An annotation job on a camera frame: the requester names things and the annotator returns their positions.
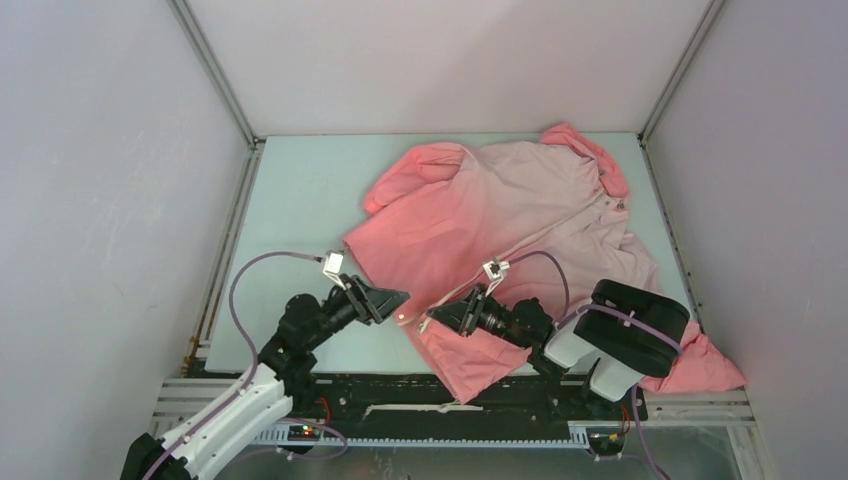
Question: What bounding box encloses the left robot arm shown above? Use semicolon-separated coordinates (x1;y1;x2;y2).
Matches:
120;276;410;479

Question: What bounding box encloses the white cable tray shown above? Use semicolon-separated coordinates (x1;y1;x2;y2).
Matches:
250;424;626;450

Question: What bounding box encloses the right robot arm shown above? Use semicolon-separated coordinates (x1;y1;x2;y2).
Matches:
428;279;690;418

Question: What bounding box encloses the pink zip-up jacket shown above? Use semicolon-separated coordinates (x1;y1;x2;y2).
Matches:
343;121;749;407

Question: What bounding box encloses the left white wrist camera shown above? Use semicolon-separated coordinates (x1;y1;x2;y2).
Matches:
322;251;347;290

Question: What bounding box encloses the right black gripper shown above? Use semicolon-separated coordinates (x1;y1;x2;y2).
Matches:
427;283;531;350

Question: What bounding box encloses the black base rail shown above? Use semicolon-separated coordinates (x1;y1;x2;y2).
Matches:
291;374;648;440

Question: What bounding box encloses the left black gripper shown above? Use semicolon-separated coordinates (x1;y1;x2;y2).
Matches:
305;274;409;350

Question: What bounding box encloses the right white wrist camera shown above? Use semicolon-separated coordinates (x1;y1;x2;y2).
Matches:
482;259;511;296

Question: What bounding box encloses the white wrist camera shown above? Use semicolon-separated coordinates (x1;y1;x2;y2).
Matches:
322;251;347;290
482;259;511;296

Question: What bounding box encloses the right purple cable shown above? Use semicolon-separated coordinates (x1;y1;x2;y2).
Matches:
506;250;684;480

